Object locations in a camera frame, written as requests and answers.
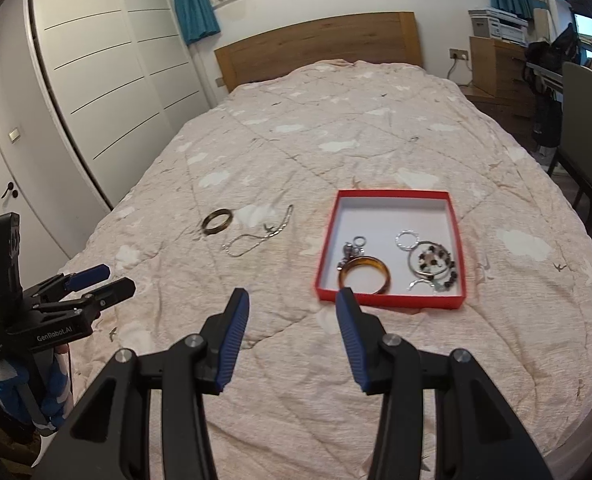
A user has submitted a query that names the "red shallow box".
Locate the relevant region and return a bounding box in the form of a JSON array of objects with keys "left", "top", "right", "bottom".
[{"left": 314, "top": 188, "right": 466, "bottom": 310}]

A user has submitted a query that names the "white sliding wardrobe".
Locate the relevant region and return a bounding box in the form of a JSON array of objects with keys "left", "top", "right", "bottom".
[{"left": 28, "top": 0, "right": 209, "bottom": 206}]

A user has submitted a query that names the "amber translucent bangle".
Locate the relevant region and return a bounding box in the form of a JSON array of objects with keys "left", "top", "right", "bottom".
[{"left": 337, "top": 256, "right": 392, "bottom": 295}]

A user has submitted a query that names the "thin silver bangle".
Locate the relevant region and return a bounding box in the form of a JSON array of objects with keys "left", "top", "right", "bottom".
[{"left": 408, "top": 240, "right": 456, "bottom": 281}]

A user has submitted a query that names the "teal curtain left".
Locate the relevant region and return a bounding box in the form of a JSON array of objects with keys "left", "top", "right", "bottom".
[{"left": 174, "top": 0, "right": 220, "bottom": 46}]

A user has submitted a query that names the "white door with handle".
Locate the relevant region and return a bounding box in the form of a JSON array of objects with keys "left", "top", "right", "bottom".
[{"left": 0, "top": 64, "right": 58, "bottom": 311}]

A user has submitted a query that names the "dark beaded bracelet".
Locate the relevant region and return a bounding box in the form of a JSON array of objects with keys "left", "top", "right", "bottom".
[{"left": 416, "top": 244, "right": 459, "bottom": 292}]

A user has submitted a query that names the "large twisted silver hoop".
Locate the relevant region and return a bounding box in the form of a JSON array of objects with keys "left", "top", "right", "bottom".
[{"left": 408, "top": 278, "right": 445, "bottom": 292}]

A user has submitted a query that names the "white printer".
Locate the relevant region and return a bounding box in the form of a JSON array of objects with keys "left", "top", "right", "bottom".
[{"left": 468, "top": 8, "right": 528, "bottom": 47}]

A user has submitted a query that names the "wooden dresser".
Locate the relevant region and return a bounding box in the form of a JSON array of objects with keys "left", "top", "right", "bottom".
[{"left": 470, "top": 36, "right": 536, "bottom": 136}]

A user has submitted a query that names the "wall power socket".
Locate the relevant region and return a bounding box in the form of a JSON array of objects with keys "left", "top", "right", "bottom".
[{"left": 449, "top": 49, "right": 470, "bottom": 61}]

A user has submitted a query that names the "silver chain necklace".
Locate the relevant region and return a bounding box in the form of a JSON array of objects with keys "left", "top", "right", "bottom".
[{"left": 221, "top": 202, "right": 295, "bottom": 259}]

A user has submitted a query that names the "grey office chair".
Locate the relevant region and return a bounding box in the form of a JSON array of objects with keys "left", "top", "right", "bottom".
[{"left": 548, "top": 63, "right": 592, "bottom": 230}]

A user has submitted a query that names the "wooden headboard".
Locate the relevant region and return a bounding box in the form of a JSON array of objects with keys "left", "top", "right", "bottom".
[{"left": 215, "top": 12, "right": 424, "bottom": 91}]

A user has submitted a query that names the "dark brown bangle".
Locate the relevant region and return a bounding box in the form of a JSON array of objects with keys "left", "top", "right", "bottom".
[{"left": 200, "top": 208, "right": 234, "bottom": 236}]

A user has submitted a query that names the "silver rhinestone watch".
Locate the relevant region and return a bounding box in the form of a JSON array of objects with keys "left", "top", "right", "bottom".
[{"left": 336, "top": 242, "right": 364, "bottom": 271}]

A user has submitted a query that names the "black bag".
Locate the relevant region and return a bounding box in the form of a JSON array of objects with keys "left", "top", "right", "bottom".
[{"left": 522, "top": 23, "right": 581, "bottom": 92}]

